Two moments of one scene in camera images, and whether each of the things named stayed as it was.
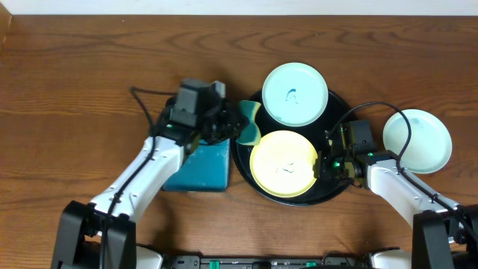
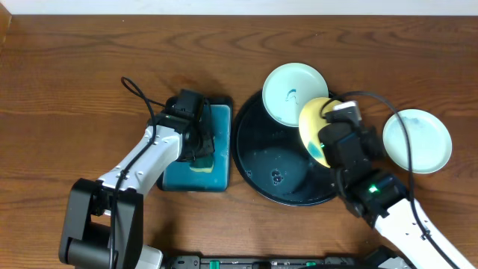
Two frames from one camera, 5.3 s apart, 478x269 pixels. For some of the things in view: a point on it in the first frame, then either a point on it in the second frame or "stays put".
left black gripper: (230, 124) → (202, 140)
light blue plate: (295, 94) stays put
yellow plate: (282, 164) → (311, 121)
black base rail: (329, 261) stays put
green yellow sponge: (251, 134) → (202, 164)
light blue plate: (430, 144) stays put
